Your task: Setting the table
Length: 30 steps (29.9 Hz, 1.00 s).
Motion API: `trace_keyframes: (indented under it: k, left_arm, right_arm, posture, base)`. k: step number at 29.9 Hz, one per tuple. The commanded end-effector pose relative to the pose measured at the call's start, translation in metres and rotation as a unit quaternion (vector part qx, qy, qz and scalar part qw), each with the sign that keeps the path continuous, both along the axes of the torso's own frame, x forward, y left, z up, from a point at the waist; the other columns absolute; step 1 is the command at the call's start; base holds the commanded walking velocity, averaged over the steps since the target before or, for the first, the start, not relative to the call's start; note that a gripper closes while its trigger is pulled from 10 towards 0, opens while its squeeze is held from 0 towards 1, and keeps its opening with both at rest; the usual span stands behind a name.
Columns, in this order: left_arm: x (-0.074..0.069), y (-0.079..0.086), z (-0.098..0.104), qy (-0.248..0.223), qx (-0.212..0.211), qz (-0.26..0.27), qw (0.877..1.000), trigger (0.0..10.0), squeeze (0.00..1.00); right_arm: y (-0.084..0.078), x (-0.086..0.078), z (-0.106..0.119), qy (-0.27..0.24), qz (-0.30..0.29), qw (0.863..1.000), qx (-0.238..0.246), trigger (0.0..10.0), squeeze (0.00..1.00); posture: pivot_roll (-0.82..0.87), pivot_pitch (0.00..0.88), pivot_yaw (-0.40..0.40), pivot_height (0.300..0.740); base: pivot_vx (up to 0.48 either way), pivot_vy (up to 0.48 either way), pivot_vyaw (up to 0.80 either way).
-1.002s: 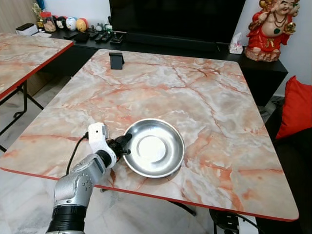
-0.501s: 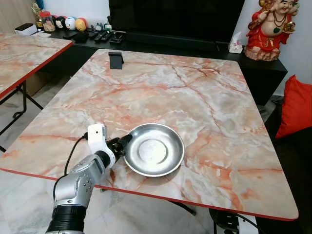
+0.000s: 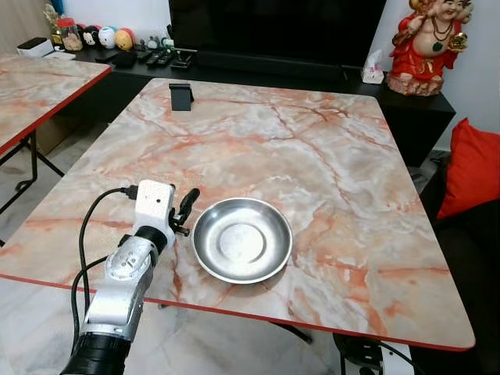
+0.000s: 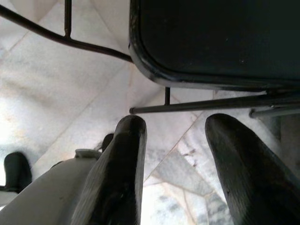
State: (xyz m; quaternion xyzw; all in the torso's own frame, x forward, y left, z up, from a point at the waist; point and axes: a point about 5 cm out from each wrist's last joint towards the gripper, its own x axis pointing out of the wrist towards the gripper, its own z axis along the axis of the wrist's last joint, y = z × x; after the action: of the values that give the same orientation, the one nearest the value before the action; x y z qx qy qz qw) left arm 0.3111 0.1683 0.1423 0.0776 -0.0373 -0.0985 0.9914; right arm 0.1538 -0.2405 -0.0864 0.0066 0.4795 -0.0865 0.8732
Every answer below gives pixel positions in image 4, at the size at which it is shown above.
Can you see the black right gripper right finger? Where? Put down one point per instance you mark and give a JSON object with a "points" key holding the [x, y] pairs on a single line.
{"points": [[248, 178]]}

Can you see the black folding metal chair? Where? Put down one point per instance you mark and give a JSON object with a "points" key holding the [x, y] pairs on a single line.
{"points": [[211, 35]]}

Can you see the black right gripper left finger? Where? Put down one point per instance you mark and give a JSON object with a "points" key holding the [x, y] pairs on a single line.
{"points": [[117, 178]]}

